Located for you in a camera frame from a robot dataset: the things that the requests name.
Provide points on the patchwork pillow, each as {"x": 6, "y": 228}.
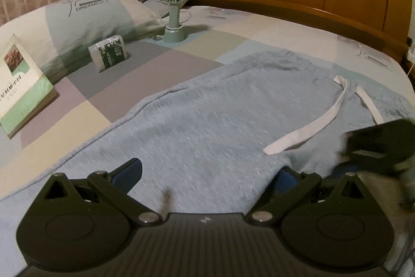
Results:
{"x": 81, "y": 24}

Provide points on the small tissue pack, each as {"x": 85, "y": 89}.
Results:
{"x": 108, "y": 51}

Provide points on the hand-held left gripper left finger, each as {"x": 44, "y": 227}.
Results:
{"x": 128, "y": 171}

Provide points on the light grey sweatpants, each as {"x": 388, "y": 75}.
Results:
{"x": 210, "y": 134}

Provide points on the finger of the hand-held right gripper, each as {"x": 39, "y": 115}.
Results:
{"x": 340, "y": 170}

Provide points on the white charger plug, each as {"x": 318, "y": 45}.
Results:
{"x": 411, "y": 53}

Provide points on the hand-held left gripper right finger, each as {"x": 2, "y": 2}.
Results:
{"x": 288, "y": 178}

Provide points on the green and white book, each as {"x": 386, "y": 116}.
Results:
{"x": 22, "y": 95}

